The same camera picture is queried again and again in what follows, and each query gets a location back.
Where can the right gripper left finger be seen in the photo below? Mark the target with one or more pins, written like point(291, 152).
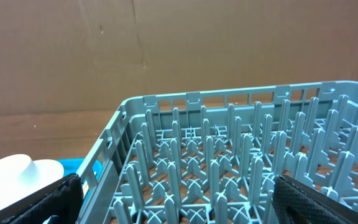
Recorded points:
point(59, 202)

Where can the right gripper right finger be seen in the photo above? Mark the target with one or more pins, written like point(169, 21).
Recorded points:
point(295, 202)

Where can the small white cup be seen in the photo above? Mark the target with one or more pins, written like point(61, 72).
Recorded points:
point(18, 169)

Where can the grey dishwasher rack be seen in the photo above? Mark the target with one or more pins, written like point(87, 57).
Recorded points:
point(212, 156)

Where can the wooden chopstick right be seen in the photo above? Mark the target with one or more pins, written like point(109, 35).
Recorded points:
point(85, 187)

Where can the white saucer plate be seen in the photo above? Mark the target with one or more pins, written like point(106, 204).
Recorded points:
point(50, 171)

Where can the teal serving tray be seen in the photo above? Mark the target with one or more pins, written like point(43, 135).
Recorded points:
point(72, 165)

